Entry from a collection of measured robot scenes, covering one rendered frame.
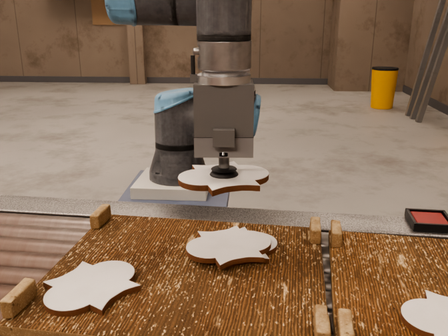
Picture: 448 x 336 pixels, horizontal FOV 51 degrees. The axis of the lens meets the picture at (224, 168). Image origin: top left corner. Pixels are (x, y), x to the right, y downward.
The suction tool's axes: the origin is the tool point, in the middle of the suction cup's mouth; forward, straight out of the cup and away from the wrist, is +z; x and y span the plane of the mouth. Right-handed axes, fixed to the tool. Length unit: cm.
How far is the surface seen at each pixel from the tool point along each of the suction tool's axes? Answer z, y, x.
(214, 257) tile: 10.7, -1.4, -4.0
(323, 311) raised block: 10.1, 12.3, -18.1
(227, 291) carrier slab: 12.6, 0.5, -10.0
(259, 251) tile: 10.7, 5.4, -2.1
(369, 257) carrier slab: 12.7, 23.2, -0.2
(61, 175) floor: 107, -143, 311
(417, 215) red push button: 13.4, 37.6, 18.0
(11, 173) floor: 107, -188, 317
